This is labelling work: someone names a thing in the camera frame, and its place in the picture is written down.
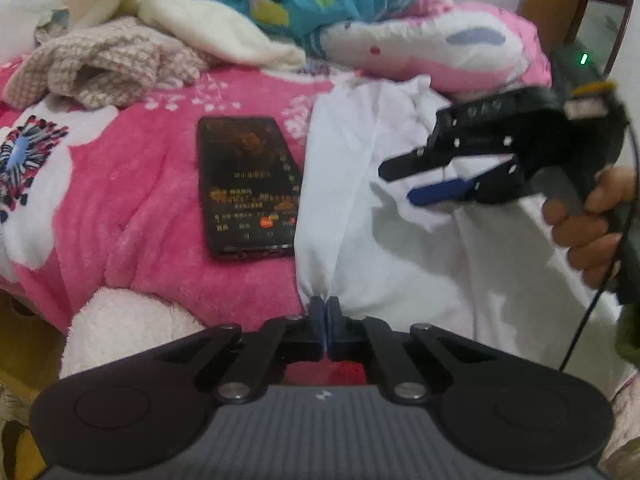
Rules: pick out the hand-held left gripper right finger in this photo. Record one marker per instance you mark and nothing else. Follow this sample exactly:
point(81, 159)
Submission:
point(334, 327)

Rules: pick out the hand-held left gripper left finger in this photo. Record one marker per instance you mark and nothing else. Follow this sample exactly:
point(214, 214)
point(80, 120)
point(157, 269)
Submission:
point(318, 325)

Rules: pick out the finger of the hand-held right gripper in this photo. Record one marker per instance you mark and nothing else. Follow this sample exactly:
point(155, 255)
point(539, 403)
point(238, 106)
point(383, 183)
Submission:
point(435, 191)
point(405, 165)

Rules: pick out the white garment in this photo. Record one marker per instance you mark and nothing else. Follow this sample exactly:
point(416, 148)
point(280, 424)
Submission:
point(400, 260)

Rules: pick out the person's right hand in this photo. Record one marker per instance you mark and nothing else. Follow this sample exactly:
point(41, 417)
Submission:
point(585, 232)

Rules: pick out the wooden door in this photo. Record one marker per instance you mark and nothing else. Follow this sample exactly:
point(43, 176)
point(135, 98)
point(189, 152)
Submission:
point(545, 0)

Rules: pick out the black smartphone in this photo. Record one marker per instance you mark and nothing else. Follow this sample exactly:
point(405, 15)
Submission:
point(245, 185)

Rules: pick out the person's cream fleece jacket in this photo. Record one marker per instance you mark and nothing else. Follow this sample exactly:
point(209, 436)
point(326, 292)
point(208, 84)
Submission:
point(125, 320)

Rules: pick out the pink floral blanket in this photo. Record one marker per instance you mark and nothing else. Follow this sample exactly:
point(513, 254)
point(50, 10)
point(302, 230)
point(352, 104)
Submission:
point(125, 210)

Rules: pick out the cream fleece garment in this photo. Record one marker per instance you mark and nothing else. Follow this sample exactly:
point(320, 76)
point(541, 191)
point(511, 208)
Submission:
point(200, 25)

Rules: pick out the beige knitted sweater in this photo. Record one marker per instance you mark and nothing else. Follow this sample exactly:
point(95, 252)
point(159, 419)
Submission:
point(100, 60)

